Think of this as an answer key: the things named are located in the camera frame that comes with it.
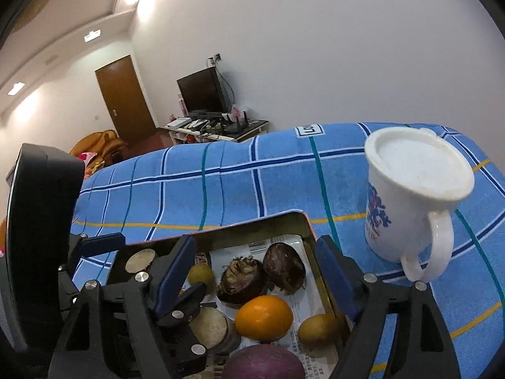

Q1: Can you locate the white mug with blue print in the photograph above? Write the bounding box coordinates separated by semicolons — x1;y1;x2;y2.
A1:
364;127;475;283

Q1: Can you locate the blue plaid blanket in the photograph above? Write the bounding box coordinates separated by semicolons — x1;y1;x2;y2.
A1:
71;122;505;379

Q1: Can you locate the round ceiling medallion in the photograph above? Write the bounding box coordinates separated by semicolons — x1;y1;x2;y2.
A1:
16;0;54;32

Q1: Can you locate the orange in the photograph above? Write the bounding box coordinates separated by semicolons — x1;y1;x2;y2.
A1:
235;295;294;343

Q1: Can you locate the dark brown water chestnut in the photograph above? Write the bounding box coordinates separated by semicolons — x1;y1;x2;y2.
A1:
262;243;306;296
216;256;269;309

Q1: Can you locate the white television stand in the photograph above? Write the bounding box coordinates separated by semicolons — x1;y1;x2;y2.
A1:
158;118;271;147

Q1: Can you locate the layered cake cup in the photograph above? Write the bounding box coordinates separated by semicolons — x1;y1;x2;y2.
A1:
125;249;158;275

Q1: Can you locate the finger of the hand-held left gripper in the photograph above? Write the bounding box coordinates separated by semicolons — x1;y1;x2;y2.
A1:
59;233;127;281
156;282;210;368

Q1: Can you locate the black router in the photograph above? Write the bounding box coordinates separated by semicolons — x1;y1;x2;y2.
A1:
223;111;251;134

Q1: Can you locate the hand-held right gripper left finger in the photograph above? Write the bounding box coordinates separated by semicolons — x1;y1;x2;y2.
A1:
47;235;198;379

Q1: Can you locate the yellow-brown longan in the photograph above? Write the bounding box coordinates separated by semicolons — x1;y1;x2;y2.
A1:
297;314;342;354
187;262;216;295

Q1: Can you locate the purple turnip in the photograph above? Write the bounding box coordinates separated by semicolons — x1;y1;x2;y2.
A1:
222;343;306;379

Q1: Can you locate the black television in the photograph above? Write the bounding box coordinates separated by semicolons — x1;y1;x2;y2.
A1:
176;67;231;114

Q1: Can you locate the rectangular metal tin tray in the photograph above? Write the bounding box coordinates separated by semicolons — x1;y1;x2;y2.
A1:
104;210;356;379

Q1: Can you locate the pink floral cushion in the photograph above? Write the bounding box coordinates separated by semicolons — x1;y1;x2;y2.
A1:
79;152;105;174

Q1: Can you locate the small cake slice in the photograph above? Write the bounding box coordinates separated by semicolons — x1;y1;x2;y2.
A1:
188;307;241;356

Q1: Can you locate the orange sofa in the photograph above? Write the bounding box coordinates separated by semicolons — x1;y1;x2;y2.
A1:
70;129;129;164

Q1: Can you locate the brown wooden door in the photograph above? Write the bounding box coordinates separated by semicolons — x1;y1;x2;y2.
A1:
95;55;156;148

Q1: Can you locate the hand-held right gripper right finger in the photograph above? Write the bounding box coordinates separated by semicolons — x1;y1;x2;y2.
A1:
316;235;462;379

